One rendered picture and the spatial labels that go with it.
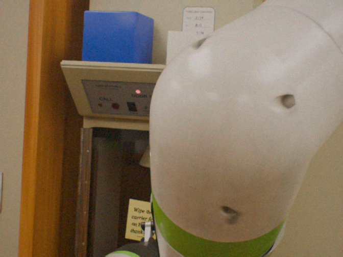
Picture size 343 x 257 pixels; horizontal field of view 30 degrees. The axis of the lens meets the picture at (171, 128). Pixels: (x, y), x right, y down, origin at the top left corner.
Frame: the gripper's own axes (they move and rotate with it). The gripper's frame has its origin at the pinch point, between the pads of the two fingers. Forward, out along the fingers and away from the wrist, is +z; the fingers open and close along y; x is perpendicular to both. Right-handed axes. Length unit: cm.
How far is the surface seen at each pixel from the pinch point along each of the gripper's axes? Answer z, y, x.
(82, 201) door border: 4.2, 8.2, 19.0
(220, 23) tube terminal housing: 5.5, 39.1, -11.0
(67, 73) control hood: -4.9, 32.4, 15.6
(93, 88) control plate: -2.4, 29.2, 11.8
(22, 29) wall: 49, 51, 53
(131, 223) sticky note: 4.1, 3.5, 9.4
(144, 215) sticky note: 4.1, 4.7, 6.6
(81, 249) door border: 4.2, -1.2, 20.3
